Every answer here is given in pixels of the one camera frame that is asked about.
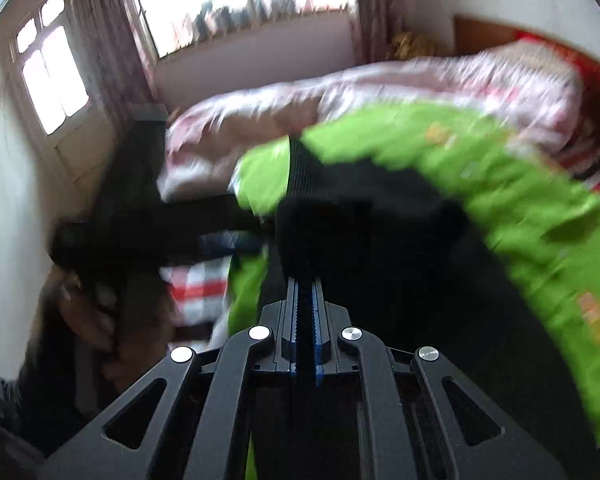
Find red pillow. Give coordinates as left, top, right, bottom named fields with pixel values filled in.
left=515, top=29, right=600, bottom=92

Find white pink floral duvet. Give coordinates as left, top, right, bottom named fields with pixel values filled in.
left=157, top=40, right=584, bottom=202

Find left hand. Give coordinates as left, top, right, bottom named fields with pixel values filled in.
left=45, top=266, right=174, bottom=392

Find green bed sheet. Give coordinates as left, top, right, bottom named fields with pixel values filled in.
left=226, top=102, right=600, bottom=480

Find black pants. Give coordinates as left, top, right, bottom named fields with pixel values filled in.
left=260, top=140, right=596, bottom=474

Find dark pink curtain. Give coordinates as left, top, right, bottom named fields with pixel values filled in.
left=72, top=0, right=154, bottom=130

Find far brown wooden headboard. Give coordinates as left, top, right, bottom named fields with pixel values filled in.
left=453, top=14, right=600, bottom=120

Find white panel door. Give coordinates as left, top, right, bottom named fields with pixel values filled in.
left=5, top=0, right=114, bottom=190

